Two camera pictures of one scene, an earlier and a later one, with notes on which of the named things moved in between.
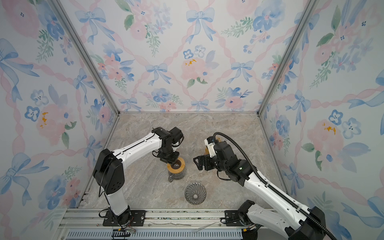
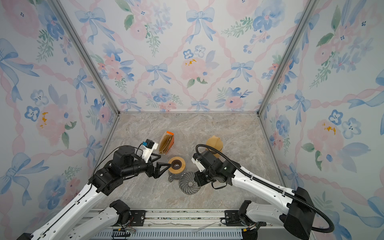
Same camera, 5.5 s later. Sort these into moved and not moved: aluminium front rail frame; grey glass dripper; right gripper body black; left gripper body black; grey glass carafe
Moved: left gripper body black; grey glass dripper; right gripper body black
Not moved: grey glass carafe; aluminium front rail frame
